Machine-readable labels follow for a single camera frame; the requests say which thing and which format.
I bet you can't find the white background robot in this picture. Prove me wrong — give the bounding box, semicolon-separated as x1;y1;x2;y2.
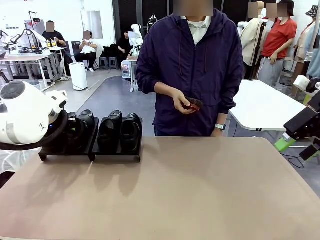
127;24;144;56

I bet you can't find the person's right hand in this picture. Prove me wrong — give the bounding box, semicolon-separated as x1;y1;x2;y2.
172;89;191;111

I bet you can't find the seated person in white shirt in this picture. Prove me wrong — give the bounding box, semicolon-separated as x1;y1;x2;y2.
74;30;99;73

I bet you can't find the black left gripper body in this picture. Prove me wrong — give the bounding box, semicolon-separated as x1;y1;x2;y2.
65;111;80;131

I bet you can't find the person in black clothes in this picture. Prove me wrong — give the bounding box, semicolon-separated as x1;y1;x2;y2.
116;31;137;61

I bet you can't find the mannequin in beige jacket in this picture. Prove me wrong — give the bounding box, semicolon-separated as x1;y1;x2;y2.
238;1;266;67

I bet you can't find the mannequin in red shirt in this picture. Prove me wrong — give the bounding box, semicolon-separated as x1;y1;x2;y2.
259;0;298;87

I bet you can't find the black backpack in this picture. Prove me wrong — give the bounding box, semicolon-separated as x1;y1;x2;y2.
101;44;120;59

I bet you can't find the wood-top desk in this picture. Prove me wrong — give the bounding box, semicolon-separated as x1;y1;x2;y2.
37;46;67;78
0;54;52;92

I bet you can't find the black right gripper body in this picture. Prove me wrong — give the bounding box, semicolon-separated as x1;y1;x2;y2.
283;91;320;141

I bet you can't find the person in purple jacket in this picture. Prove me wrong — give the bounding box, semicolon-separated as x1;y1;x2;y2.
135;8;245;138

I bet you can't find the mannequin with bucket hat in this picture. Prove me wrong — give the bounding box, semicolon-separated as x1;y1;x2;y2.
293;4;320;81

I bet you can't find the black tripod stand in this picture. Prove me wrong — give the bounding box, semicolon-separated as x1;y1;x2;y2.
249;21;267;81

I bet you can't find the black cable sleeve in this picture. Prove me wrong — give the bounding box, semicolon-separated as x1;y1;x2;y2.
0;109;70;151

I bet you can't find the man in black t-shirt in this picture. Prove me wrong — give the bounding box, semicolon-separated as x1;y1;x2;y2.
41;21;68;76

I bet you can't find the large white table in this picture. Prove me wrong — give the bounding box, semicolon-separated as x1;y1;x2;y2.
228;79;315;132

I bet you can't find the white air purifier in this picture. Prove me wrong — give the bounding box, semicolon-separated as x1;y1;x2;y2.
68;62;89;91

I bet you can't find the black tripod leg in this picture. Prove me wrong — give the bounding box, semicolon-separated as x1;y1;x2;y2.
0;69;11;84

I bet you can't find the grey plastic stool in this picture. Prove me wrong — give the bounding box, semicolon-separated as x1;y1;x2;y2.
99;56;110;70
108;56;119;70

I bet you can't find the red-brown shoe brush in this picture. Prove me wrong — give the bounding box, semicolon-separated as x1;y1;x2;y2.
181;96;205;115

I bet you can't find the black leather buckle shoe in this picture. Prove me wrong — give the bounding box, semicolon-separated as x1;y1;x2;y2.
74;109;96;152
120;112;141;154
97;109;124;154
48;124;77;154

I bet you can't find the person's right forearm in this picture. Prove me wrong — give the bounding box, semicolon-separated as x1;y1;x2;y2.
154;81;176;97

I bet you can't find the computer case with lights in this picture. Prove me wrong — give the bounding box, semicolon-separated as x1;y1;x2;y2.
121;61;133;80

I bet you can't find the white wall panel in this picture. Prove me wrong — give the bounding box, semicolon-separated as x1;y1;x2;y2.
80;10;104;40

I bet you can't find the person's left forearm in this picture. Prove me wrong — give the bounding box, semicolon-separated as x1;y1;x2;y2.
215;112;227;125

